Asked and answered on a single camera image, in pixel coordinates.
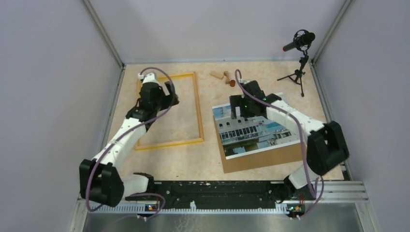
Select building photo print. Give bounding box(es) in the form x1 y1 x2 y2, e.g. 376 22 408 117
212 103 300 160

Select yellow wooden picture frame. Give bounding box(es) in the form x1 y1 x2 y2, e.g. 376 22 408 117
134 72 205 151

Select brown cardboard backing board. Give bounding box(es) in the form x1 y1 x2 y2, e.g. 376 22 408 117
216 133 302 173

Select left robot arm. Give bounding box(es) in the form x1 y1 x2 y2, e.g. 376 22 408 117
79 81 179 207

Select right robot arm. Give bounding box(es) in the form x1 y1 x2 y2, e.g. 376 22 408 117
229 80 350 199

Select light wooden block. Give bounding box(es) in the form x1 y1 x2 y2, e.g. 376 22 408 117
209 71 224 79

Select black tripod microphone stand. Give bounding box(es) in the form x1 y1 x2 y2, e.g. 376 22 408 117
277 50 309 97

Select black microphone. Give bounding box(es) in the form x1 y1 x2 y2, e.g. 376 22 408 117
282 29 316 52

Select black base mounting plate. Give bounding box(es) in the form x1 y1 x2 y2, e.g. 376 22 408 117
125 180 316 210

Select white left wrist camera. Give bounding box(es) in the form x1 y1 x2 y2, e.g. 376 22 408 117
138 72 159 85

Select small wooden bracket piece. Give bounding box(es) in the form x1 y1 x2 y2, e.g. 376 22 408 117
223 71 231 85

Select white toothed cable duct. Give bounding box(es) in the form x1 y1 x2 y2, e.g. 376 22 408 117
94 202 290 215

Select aluminium rail front frame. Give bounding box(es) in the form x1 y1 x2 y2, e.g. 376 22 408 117
70 180 379 232

